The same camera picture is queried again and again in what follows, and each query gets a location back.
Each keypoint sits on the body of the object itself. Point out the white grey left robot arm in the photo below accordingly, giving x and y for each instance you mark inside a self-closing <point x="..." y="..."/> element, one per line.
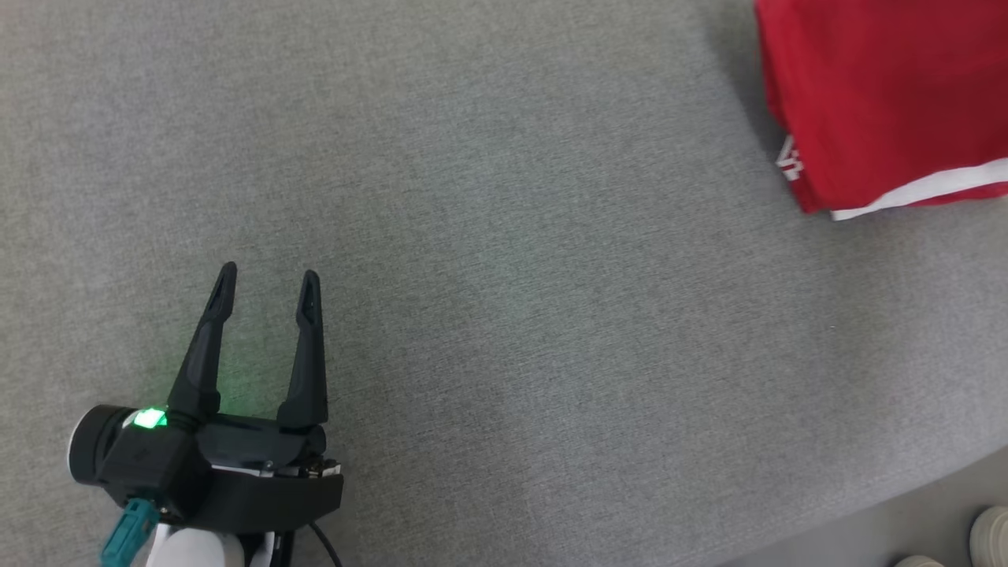
<point x="205" y="550"/>

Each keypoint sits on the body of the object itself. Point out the white shoe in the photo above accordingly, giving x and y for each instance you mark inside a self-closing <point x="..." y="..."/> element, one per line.
<point x="917" y="562"/>
<point x="991" y="539"/>

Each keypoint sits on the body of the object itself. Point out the grey fabric sofa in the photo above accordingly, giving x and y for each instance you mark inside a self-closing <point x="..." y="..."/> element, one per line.
<point x="504" y="276"/>

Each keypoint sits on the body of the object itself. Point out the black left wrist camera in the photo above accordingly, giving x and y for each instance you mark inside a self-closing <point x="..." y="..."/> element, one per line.
<point x="142" y="465"/>

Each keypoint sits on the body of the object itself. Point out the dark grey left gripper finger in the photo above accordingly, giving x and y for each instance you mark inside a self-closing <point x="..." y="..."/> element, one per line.
<point x="203" y="362"/>
<point x="309" y="370"/>

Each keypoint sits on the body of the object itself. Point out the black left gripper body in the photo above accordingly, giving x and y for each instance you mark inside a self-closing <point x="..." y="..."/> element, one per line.
<point x="260" y="488"/>

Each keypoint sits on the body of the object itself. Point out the red Bulls 23 jersey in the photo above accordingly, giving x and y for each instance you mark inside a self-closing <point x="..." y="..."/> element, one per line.
<point x="882" y="94"/>

